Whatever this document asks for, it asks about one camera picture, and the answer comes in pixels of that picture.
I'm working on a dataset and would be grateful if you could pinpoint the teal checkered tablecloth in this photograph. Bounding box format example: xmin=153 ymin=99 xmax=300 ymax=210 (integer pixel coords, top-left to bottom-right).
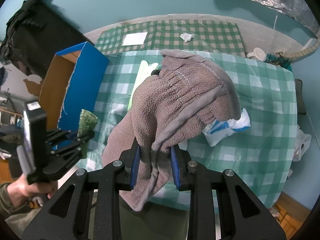
xmin=78 ymin=50 xmax=297 ymax=207

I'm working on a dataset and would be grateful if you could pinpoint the light green microfiber cloth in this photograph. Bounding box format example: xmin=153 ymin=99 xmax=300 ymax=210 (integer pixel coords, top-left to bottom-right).
xmin=127 ymin=60 xmax=158 ymax=111

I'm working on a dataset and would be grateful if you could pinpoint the blue cardboard box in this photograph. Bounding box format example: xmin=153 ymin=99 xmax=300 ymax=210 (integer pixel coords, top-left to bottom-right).
xmin=39 ymin=42 xmax=109 ymax=131

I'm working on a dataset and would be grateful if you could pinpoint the white blue plastic bag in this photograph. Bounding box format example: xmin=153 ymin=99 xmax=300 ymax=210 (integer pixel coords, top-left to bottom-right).
xmin=202 ymin=108 xmax=251 ymax=147

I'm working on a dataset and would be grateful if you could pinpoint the sparkly green scrubbing cloth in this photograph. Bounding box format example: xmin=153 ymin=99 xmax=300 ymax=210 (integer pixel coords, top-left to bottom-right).
xmin=77 ymin=109 xmax=99 ymax=159

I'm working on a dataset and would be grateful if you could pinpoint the green beige checkered cloth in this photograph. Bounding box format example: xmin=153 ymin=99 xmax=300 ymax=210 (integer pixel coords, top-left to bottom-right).
xmin=95 ymin=20 xmax=245 ymax=57

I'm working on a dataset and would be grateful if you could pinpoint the white paper sheet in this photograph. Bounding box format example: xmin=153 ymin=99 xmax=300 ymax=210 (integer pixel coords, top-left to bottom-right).
xmin=122 ymin=32 xmax=148 ymax=46

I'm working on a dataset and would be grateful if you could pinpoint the orange wooden crate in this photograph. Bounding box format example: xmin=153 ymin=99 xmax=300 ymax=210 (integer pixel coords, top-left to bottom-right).
xmin=269 ymin=204 xmax=310 ymax=239

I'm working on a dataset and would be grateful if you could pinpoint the person's left hand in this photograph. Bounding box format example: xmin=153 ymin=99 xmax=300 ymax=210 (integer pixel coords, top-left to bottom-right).
xmin=7 ymin=174 xmax=58 ymax=207

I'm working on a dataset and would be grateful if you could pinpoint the crumpled white tissue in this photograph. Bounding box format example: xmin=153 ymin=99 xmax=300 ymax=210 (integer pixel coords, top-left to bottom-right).
xmin=180 ymin=33 xmax=194 ymax=42

